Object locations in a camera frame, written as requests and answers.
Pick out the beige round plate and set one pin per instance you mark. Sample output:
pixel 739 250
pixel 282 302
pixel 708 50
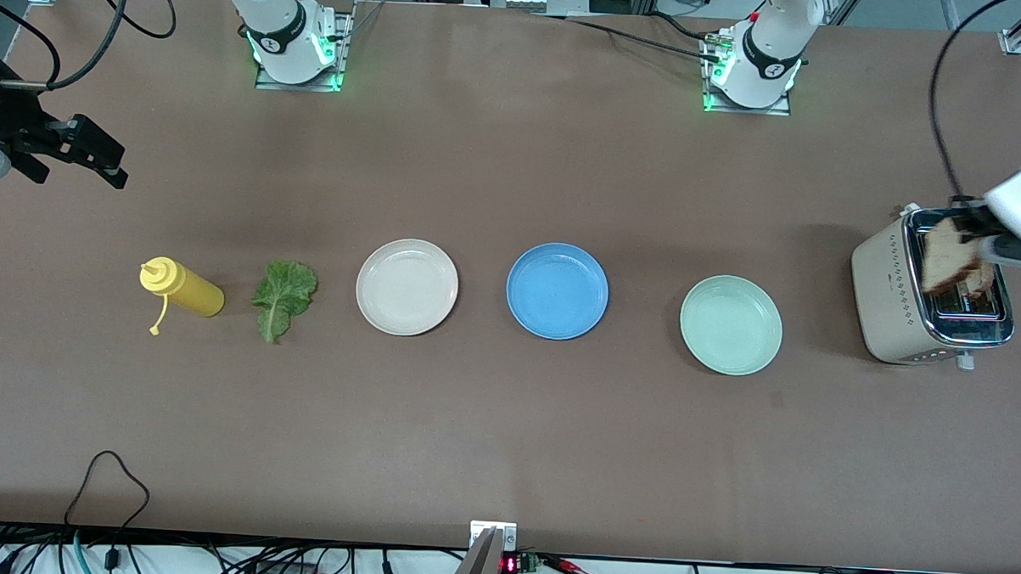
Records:
pixel 407 288

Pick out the yellow squeeze bottle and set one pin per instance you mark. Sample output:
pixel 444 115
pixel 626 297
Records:
pixel 192 293

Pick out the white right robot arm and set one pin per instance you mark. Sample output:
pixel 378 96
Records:
pixel 282 24

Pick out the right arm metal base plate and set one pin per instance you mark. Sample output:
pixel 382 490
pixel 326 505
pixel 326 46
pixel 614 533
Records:
pixel 343 69

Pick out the metal camera bracket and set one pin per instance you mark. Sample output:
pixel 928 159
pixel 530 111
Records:
pixel 484 566

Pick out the red digit display module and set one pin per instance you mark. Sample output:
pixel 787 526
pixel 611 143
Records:
pixel 511 565

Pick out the toasted bread slice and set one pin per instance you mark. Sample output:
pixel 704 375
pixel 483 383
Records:
pixel 988 283
pixel 949 260

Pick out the light green round plate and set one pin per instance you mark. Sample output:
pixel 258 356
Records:
pixel 730 325

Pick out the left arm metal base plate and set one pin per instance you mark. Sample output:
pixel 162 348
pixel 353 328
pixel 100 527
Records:
pixel 750 110

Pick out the beige chrome toaster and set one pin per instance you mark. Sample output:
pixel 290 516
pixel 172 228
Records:
pixel 888 300

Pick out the green lettuce leaf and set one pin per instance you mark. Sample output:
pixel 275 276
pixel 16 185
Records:
pixel 285 288

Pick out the blue round plate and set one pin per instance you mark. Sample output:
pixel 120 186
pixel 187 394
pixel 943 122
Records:
pixel 557 290

